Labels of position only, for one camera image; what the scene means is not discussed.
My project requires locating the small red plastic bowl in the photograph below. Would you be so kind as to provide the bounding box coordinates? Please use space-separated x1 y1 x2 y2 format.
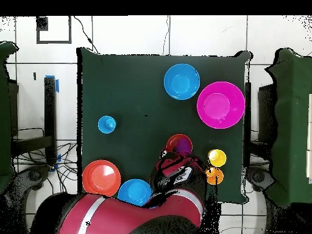
166 133 194 157

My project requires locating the purple plastic cup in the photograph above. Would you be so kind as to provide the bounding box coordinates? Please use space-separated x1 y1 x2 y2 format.
174 137 193 155

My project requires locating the blue plastic bowl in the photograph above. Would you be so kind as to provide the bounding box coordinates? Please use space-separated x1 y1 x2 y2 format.
117 178 154 208
163 63 201 101

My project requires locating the orange plastic cup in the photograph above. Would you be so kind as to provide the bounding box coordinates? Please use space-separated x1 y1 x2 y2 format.
205 167 224 186

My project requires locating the dark green table cloth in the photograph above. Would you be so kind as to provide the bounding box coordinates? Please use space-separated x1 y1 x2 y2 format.
76 47 253 204

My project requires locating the blue plastic cup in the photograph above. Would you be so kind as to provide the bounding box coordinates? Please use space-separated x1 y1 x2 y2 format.
97 115 118 135

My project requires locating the yellow plastic cup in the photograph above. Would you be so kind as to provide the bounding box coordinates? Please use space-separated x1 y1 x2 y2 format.
207 149 227 168

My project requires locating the large pink plastic bowl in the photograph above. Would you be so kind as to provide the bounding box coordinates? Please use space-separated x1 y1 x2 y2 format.
196 80 246 130

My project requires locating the large orange-red plastic bowl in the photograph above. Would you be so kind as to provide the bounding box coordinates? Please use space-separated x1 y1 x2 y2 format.
82 159 122 198

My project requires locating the blue tape strip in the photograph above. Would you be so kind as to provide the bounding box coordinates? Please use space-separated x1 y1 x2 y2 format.
44 74 60 94

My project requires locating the grey stand base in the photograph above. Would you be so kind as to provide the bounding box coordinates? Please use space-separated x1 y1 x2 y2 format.
2 164 52 234
246 166 276 193

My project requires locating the green-clothed side table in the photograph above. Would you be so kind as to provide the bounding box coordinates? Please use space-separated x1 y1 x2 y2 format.
0 41 20 194
264 48 312 208

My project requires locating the tangle of black cables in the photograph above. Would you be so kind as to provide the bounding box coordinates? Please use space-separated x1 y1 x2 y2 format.
12 126 81 196

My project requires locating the black floor cable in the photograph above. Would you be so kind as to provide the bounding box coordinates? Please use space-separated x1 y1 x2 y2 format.
73 15 100 55

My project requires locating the black square floor frame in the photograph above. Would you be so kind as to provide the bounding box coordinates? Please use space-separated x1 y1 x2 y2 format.
35 15 73 45

